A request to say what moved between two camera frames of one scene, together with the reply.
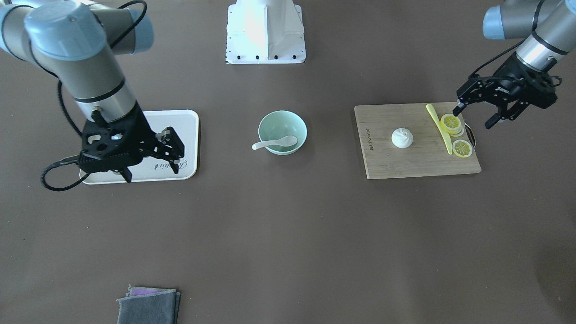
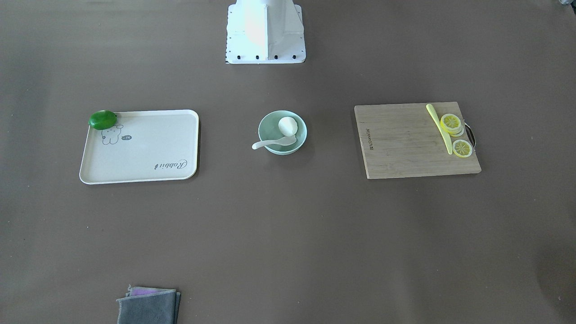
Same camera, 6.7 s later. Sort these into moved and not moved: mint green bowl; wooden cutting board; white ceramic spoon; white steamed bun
Moved: white steamed bun
Not moved: white ceramic spoon; mint green bowl; wooden cutting board
